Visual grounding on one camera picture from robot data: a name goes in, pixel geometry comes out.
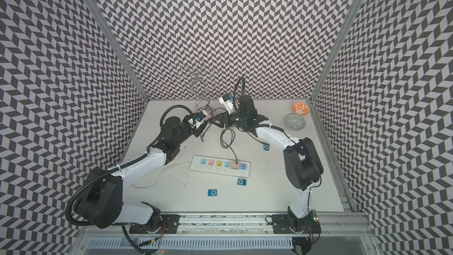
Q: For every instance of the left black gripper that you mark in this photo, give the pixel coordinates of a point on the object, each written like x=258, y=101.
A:
x=199, y=131

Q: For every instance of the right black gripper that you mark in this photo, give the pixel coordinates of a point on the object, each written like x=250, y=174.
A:
x=222, y=119

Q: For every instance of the pink charger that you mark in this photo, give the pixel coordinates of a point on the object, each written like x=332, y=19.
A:
x=235, y=165

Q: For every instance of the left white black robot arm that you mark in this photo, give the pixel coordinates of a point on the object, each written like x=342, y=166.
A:
x=100, y=200

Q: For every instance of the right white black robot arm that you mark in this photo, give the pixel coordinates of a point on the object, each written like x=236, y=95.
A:
x=302, y=164

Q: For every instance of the white colourful power strip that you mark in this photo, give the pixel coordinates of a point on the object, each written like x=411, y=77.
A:
x=219, y=166

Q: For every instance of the blue mp3 player middle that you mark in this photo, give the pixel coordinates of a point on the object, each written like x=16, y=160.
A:
x=242, y=182

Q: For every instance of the green patterned bowl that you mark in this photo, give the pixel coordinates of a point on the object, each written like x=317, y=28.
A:
x=295, y=122

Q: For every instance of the orange patterned bowl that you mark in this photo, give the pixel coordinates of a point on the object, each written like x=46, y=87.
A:
x=301, y=108

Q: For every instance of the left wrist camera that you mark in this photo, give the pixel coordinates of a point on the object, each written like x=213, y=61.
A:
x=200, y=118

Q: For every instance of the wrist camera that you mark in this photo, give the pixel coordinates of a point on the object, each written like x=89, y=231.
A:
x=226, y=101
x=200, y=118

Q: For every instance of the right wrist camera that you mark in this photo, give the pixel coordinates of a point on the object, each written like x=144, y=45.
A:
x=226, y=101

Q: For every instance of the chrome wire cup stand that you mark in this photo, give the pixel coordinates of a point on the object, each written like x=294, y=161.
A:
x=197, y=75

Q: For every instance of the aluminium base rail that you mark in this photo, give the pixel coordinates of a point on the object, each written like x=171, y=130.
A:
x=336, y=224

